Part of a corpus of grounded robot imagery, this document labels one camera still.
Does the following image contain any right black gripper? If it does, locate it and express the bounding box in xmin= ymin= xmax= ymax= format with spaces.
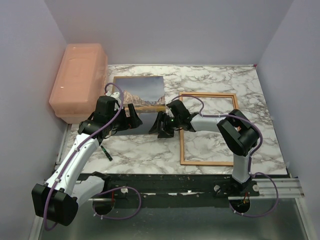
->
xmin=149 ymin=111 xmax=181 ymax=139

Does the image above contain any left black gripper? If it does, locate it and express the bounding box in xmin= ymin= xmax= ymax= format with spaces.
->
xmin=107 ymin=103 xmax=143 ymax=132

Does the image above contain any mountain landscape photo print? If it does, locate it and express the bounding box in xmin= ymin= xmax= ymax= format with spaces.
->
xmin=113 ymin=76 xmax=166 ymax=136

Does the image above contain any orange wooden picture frame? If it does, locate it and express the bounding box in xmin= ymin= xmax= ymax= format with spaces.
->
xmin=178 ymin=92 xmax=239 ymax=167

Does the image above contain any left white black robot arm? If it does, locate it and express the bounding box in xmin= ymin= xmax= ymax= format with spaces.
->
xmin=31 ymin=92 xmax=143 ymax=226

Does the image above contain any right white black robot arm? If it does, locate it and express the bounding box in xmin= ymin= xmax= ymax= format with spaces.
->
xmin=148 ymin=99 xmax=263 ymax=196

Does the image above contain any small black green connector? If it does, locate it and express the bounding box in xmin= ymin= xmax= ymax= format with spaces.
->
xmin=100 ymin=145 xmax=113 ymax=162

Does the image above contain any pink translucent plastic box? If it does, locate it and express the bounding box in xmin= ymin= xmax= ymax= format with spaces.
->
xmin=49 ymin=43 xmax=108 ymax=124

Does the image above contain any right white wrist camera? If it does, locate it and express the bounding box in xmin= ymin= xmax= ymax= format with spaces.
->
xmin=165 ymin=106 xmax=175 ymax=118

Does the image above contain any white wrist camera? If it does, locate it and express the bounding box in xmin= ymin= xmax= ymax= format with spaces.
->
xmin=165 ymin=106 xmax=175 ymax=118
xmin=104 ymin=91 xmax=121 ymax=111

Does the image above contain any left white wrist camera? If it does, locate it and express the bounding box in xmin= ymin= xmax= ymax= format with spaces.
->
xmin=104 ymin=91 xmax=121 ymax=111

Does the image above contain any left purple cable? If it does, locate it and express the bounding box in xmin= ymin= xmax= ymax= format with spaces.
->
xmin=42 ymin=82 xmax=125 ymax=231

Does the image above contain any purple cable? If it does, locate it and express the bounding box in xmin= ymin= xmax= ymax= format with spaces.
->
xmin=181 ymin=95 xmax=280 ymax=217
xmin=42 ymin=82 xmax=125 ymax=231

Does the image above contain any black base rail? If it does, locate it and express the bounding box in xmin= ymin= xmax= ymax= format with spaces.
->
xmin=84 ymin=171 xmax=261 ymax=210

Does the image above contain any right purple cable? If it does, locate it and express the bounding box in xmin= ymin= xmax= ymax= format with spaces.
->
xmin=181 ymin=95 xmax=280 ymax=217

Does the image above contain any aluminium extrusion rail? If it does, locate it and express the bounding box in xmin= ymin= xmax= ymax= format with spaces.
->
xmin=76 ymin=173 xmax=302 ymax=219

